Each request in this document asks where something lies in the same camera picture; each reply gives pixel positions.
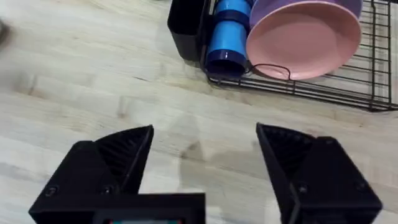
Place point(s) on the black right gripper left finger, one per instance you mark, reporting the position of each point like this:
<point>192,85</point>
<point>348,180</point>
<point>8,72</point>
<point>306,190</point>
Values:
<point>102,168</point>

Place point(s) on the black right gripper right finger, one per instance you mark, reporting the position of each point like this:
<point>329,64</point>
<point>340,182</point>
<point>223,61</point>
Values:
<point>323,180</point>

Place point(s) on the pink plate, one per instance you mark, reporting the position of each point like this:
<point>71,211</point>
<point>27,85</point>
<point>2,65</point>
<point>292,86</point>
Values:
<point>303,40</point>

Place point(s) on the black cutlery holder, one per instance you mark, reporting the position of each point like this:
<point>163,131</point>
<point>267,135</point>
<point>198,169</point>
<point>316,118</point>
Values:
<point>186,28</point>

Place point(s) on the blue cup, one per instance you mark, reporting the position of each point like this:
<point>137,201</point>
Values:
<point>228,40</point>

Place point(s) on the purple plate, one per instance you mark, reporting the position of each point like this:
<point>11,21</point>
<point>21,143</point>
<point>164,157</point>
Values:
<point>311,4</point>

